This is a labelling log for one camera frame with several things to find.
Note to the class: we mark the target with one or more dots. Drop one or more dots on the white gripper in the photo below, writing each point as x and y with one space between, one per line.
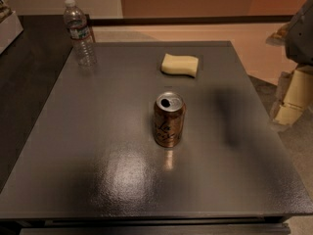
301 38

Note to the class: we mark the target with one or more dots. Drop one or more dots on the orange soda can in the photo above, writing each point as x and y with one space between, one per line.
169 114

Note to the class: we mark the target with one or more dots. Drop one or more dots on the yellow sponge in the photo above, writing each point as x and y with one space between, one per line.
180 65

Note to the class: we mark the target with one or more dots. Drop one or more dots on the clear plastic water bottle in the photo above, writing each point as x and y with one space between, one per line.
80 34

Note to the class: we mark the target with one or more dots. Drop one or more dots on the white box at left edge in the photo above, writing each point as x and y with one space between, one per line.
10 29

